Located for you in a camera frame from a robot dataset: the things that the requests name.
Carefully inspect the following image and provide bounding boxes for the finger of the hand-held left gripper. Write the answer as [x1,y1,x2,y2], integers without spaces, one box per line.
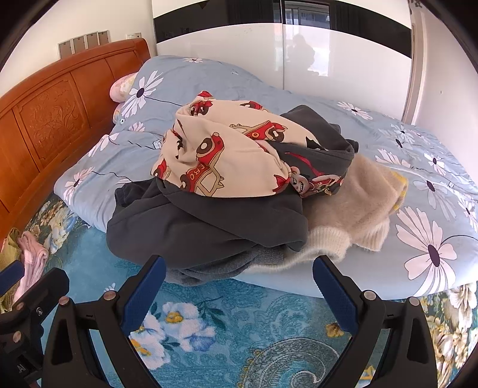
[0,260,26,296]
[12,268,70,327]

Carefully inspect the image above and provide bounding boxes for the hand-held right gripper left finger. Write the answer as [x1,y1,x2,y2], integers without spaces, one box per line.
[44,255,167,388]

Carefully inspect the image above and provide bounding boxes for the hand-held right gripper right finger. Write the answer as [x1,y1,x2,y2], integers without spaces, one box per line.
[313,255,437,388]

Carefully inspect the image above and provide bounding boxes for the cream fire truck print pants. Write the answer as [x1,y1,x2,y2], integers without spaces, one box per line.
[151,90,325,198]

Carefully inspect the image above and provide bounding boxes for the pink fleece garment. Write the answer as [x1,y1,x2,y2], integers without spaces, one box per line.
[13,231,50,304]

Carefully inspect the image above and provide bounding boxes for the olive knit sweater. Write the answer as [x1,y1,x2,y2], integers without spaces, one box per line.
[0,227,24,266]

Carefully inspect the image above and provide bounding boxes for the dark grey hoodie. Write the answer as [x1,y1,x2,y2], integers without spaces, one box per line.
[106,105,359,276]

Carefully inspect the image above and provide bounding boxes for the grey knit garment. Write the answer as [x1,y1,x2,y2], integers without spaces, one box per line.
[164,248,285,287]

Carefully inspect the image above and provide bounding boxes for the beige fuzzy sweater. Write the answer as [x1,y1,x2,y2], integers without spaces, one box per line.
[244,153,409,280]

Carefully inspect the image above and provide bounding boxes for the blue floral bed blanket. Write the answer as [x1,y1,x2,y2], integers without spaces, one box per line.
[0,194,478,388]

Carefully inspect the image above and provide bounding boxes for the yellow garment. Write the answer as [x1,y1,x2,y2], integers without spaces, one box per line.
[388,170,410,210]

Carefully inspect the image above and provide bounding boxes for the carved wooden headboard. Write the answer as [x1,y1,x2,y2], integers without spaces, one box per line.
[0,38,152,239]

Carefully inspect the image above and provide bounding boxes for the light blue daisy duvet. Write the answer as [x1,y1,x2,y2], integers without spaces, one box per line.
[53,55,478,300]

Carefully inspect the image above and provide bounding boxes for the glossy white wardrobe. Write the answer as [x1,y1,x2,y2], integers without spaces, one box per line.
[151,0,427,124]

